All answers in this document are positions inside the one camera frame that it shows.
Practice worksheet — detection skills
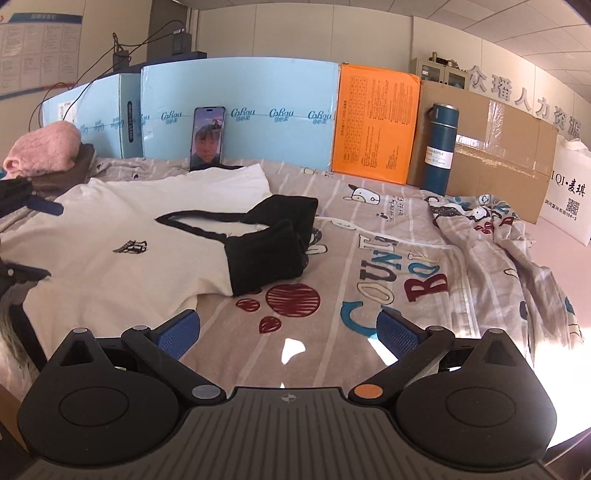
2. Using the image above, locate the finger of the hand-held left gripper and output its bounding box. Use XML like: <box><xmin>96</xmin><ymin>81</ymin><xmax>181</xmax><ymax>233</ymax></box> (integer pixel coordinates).
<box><xmin>0</xmin><ymin>178</ymin><xmax>64</xmax><ymax>217</ymax></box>
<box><xmin>0</xmin><ymin>261</ymin><xmax>51</xmax><ymax>281</ymax></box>

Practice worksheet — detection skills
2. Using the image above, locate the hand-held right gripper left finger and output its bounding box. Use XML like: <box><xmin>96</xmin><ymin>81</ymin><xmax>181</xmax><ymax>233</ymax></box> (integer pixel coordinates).
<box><xmin>46</xmin><ymin>310</ymin><xmax>227</xmax><ymax>407</ymax></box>

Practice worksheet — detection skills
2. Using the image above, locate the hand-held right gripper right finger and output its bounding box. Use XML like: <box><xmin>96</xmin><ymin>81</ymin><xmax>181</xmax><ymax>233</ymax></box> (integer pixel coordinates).
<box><xmin>348</xmin><ymin>310</ymin><xmax>529</xmax><ymax>409</ymax></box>

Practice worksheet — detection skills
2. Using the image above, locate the white t-shirt with black trim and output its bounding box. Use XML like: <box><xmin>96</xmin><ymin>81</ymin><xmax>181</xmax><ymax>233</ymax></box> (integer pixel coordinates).
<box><xmin>0</xmin><ymin>165</ymin><xmax>320</xmax><ymax>324</ymax></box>

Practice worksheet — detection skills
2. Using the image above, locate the brown folded garment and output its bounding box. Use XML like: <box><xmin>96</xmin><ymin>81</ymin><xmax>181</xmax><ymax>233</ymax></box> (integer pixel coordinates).
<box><xmin>28</xmin><ymin>143</ymin><xmax>98</xmax><ymax>195</ymax></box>

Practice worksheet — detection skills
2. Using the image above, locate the pink knitted sweater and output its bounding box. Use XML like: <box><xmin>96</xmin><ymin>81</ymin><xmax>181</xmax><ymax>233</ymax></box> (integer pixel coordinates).
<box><xmin>4</xmin><ymin>122</ymin><xmax>83</xmax><ymax>178</ymax></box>

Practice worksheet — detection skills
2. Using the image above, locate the small light blue cardboard box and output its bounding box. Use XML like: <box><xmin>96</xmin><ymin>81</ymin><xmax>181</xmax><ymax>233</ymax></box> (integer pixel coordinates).
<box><xmin>41</xmin><ymin>73</ymin><xmax>144</xmax><ymax>160</ymax></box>

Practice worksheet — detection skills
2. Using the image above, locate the striped cartoon bed sheet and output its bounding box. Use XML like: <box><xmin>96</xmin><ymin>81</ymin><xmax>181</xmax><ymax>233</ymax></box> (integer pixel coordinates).
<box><xmin>0</xmin><ymin>154</ymin><xmax>587</xmax><ymax>402</ymax></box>

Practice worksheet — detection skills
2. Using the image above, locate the crumpled cartoon printed cloth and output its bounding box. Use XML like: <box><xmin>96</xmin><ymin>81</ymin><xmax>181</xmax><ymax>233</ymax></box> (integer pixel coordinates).
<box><xmin>427</xmin><ymin>194</ymin><xmax>585</xmax><ymax>352</ymax></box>

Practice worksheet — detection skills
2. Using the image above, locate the smartphone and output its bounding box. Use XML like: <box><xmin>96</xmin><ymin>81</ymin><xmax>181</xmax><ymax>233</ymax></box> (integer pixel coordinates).
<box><xmin>189</xmin><ymin>106</ymin><xmax>227</xmax><ymax>172</ymax></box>

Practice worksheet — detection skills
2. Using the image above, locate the dark blue vacuum bottle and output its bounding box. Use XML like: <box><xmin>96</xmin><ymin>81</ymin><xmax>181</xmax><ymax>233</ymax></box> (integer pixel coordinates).
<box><xmin>419</xmin><ymin>103</ymin><xmax>461</xmax><ymax>197</ymax></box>

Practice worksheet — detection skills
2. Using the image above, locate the dark blue box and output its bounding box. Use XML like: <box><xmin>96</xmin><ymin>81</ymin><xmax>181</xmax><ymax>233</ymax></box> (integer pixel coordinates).
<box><xmin>124</xmin><ymin>50</ymin><xmax>208</xmax><ymax>75</ymax></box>

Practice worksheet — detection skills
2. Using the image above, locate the orange cardboard box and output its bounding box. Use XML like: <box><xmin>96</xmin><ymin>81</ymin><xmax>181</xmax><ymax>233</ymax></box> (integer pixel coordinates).
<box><xmin>330</xmin><ymin>62</ymin><xmax>422</xmax><ymax>186</ymax></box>

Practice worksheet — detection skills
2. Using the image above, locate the brown cardboard box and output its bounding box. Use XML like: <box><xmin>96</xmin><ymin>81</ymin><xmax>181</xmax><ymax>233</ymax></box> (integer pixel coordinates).
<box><xmin>406</xmin><ymin>79</ymin><xmax>559</xmax><ymax>225</ymax></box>

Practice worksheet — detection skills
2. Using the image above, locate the large black power adapter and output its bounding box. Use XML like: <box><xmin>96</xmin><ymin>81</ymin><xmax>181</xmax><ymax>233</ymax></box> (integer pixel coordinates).
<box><xmin>171</xmin><ymin>27</ymin><xmax>192</xmax><ymax>56</ymax></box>

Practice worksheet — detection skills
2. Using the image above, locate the white shopping bag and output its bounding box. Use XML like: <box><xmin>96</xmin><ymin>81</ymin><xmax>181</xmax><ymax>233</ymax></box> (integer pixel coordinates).
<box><xmin>538</xmin><ymin>134</ymin><xmax>591</xmax><ymax>245</ymax></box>

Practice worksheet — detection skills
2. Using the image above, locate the large light blue cardboard box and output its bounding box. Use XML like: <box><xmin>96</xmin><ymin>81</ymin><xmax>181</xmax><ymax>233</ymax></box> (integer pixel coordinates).
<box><xmin>140</xmin><ymin>58</ymin><xmax>342</xmax><ymax>174</ymax></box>

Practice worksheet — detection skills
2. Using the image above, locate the grey metal cabinet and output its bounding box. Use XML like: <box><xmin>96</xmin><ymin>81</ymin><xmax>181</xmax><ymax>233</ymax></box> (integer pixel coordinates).
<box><xmin>410</xmin><ymin>51</ymin><xmax>469</xmax><ymax>90</ymax></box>

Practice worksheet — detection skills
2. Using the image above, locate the raised wall lettering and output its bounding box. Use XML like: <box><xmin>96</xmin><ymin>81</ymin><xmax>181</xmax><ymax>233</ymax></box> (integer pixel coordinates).
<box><xmin>466</xmin><ymin>62</ymin><xmax>587</xmax><ymax>139</ymax></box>

